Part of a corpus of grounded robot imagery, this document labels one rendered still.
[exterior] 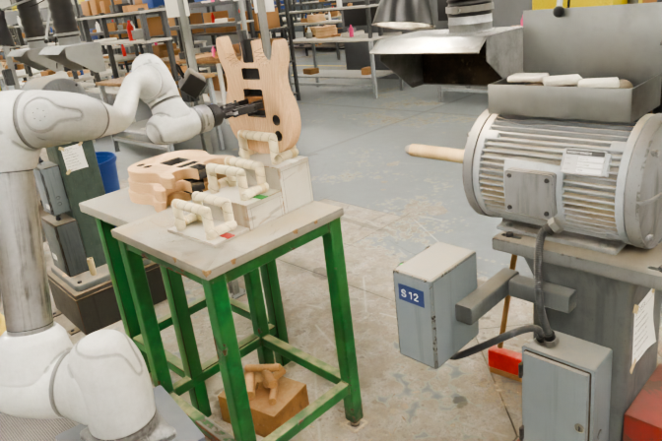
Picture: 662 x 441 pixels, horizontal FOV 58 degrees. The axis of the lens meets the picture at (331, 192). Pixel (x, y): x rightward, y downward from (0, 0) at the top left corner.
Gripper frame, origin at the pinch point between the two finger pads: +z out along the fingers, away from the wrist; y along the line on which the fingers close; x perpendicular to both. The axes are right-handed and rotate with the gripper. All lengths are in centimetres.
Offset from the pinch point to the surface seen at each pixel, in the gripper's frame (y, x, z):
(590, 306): 125, -30, -26
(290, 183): 13.9, -27.6, -1.1
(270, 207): 13.9, -32.7, -11.6
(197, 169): -36.9, -27.7, -4.3
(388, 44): 73, 21, -16
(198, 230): -1.0, -36.4, -31.7
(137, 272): -30, -55, -43
